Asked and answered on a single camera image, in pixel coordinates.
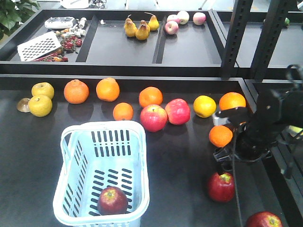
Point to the small orange centre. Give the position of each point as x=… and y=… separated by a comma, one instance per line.
x=123, y=111

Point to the yellow round citrus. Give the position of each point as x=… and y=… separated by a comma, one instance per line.
x=204, y=106

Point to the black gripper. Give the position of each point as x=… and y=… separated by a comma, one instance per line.
x=253, y=134

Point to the white electronic device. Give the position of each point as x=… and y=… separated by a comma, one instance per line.
x=60, y=22

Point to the yellow citrus front left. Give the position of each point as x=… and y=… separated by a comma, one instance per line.
x=40, y=105

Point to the dark red apple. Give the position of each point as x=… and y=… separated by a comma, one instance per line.
x=264, y=219
x=221, y=188
x=112, y=201

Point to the brown pear group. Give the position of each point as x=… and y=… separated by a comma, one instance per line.
x=142, y=31

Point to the light blue plastic basket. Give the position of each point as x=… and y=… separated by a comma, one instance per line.
x=97, y=155

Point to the pink apple group back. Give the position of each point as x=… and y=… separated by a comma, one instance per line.
x=181, y=18

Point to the green potted plant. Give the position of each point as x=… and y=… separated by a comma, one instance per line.
x=13, y=13

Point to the black wooden produce stand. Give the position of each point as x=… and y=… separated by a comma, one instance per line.
x=179, y=157

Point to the red apple with stem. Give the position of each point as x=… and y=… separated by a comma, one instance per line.
x=153, y=118

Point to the red pink apple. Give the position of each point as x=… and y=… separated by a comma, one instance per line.
x=178, y=111

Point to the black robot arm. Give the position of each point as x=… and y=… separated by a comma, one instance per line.
x=292, y=109

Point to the orange behind apples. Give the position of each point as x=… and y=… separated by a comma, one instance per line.
x=150, y=96

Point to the dark red apple front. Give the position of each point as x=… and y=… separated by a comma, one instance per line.
x=264, y=219

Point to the yellow citrus back left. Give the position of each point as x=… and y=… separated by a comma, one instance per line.
x=43, y=88

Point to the knobbed orange far left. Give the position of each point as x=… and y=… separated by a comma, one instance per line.
x=76, y=92

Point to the large orange top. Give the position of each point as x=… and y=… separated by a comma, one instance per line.
x=231, y=100

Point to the orange fruit front left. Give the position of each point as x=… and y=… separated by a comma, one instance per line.
x=220, y=136

